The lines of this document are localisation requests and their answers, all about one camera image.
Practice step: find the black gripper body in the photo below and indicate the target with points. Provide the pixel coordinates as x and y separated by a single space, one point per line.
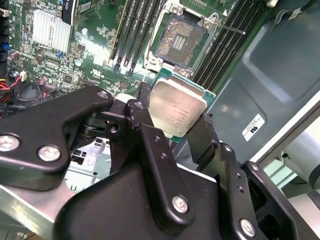
112 212

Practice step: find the silver CPU plate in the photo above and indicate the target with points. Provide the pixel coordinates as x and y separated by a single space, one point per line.
175 107

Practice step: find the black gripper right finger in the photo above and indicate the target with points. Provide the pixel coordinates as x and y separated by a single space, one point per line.
202 140

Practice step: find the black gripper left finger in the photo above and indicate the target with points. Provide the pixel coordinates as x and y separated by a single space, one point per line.
37 130

